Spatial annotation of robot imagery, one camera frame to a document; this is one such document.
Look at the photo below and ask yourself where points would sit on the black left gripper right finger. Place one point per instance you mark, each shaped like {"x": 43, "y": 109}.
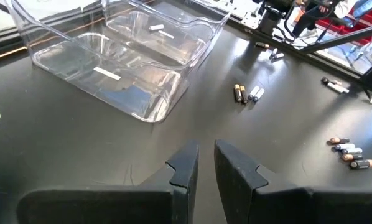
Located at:
{"x": 282, "y": 205}

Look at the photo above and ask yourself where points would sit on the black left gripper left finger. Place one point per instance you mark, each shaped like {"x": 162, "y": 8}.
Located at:
{"x": 142, "y": 205}

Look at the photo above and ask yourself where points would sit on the silver blue-tipped battery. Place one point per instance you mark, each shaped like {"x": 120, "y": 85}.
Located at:
{"x": 156, "y": 27}
{"x": 278, "y": 56}
{"x": 335, "y": 86}
{"x": 343, "y": 90}
{"x": 258, "y": 94}
{"x": 344, "y": 146}
{"x": 253, "y": 92}
{"x": 351, "y": 151}
{"x": 273, "y": 53}

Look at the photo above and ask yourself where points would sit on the black copper Duracell battery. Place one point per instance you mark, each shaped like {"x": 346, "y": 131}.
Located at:
{"x": 362, "y": 164}
{"x": 339, "y": 140}
{"x": 262, "y": 45}
{"x": 244, "y": 94}
{"x": 328, "y": 81}
{"x": 237, "y": 92}
{"x": 352, "y": 156}

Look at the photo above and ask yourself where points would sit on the clear plastic bin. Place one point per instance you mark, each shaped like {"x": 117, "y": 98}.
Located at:
{"x": 64, "y": 59}
{"x": 189, "y": 43}

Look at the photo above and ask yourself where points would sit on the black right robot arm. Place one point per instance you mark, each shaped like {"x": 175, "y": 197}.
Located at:
{"x": 268, "y": 18}

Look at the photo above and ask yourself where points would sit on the black table mat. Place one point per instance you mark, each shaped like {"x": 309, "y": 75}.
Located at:
{"x": 80, "y": 140}

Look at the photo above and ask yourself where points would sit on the person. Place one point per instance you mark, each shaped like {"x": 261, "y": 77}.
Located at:
{"x": 304, "y": 20}

